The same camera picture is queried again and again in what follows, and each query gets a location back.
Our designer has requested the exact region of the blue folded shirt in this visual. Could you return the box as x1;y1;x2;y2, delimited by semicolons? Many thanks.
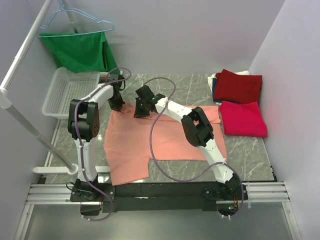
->
211;77;222;105

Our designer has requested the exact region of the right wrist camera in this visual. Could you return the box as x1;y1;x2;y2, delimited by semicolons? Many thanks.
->
135;85;155;102

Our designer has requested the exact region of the white clothes rack frame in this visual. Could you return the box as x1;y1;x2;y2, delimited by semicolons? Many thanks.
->
0;0;124;176

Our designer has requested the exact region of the white plastic laundry basket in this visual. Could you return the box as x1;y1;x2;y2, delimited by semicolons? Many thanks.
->
42;67;100;120

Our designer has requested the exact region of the dark red folded shirt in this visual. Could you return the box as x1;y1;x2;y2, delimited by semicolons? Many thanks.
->
214;69;263;104

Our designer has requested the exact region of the light blue wire hanger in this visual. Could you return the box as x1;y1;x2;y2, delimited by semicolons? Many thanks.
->
36;0;116;38

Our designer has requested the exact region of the green hanging t shirt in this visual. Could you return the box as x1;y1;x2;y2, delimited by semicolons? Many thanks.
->
39;32;118;73

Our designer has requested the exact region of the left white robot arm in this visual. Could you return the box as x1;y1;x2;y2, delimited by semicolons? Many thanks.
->
67;73;126;201

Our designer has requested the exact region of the aluminium rail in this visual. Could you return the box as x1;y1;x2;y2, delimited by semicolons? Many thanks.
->
26;182;290;205

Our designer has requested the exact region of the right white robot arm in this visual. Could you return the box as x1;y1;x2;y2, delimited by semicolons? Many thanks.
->
134;94;245;201

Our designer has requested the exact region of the salmon pink t shirt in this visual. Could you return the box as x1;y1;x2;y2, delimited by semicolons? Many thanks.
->
103;101;228;186

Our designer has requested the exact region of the magenta folded shirt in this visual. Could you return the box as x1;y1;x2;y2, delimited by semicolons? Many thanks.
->
219;101;268;138

